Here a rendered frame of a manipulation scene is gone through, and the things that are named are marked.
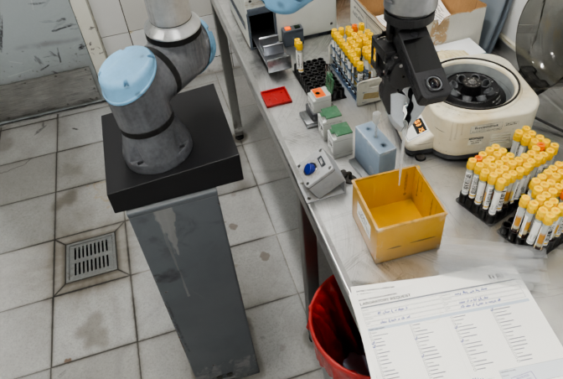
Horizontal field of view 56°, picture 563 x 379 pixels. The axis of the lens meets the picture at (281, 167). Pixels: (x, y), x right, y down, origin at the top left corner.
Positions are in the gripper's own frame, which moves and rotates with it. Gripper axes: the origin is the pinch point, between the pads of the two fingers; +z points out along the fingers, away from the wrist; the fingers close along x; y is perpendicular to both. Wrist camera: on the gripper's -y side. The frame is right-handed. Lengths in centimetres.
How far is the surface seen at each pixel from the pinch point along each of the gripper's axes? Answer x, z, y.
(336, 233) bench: 11.4, 25.6, 2.1
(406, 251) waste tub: 0.8, 23.9, -7.2
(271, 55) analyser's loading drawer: 9, 22, 64
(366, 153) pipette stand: 0.1, 19.2, 15.8
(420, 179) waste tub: -5.8, 16.8, 3.0
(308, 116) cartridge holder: 6.4, 24.2, 38.2
